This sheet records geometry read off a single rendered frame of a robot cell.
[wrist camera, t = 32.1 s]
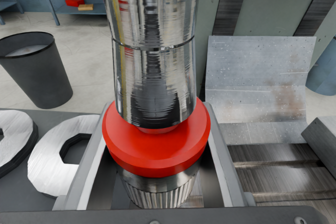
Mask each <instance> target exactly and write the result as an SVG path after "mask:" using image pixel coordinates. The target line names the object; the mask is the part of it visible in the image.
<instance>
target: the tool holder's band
mask: <svg viewBox="0 0 336 224"><path fill-rule="evenodd" d="M210 130H211V119H210V115H209V112H208V110H207V108H206V106H205V105H204V103H203V102H202V101H201V100H200V99H199V98H198V97H196V106H195V109H194V111H193V112H192V114H191V115H190V116H189V117H188V118H187V119H185V120H184V121H182V122H181V123H180V124H179V125H178V126H177V127H176V128H175V129H173V130H171V131H169V132H167V133H163V134H149V133H145V132H142V131H140V130H139V129H137V128H136V127H135V126H134V125H133V124H130V123H129V122H127V121H126V120H124V119H123V118H122V117H121V116H120V115H119V113H118V112H117V109H116V106H115V100H114V101H113V102H112V103H111V104H110V105H109V107H108V108H107V110H106V112H105V114H104V117H103V120H102V135H103V138H104V141H105V143H106V146H107V148H108V150H109V153H110V154H111V156H112V158H113V159H114V160H115V161H116V162H117V164H119V165H120V166H121V167H122V168H123V169H125V170H127V171H129V172H130V173H133V174H135V175H138V176H142V177H148V178H162V177H168V176H172V175H175V174H178V173H180V172H182V171H184V170H186V169H187V168H189V167H190V166H191V165H193V164H194V163H195V162H196V161H197V160H198V159H199V157H200V156H201V155H202V153H203V151H204V149H205V147H206V144H207V141H208V138H209V134H210Z"/></svg>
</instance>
